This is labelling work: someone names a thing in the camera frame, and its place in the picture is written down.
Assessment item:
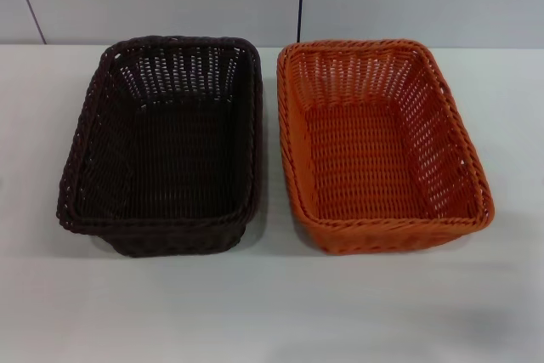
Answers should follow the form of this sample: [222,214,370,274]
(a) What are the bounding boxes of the dark brown wicker basket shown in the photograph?
[54,34,264,259]

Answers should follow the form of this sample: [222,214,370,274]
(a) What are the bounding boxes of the orange wicker basket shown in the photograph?
[276,34,496,259]

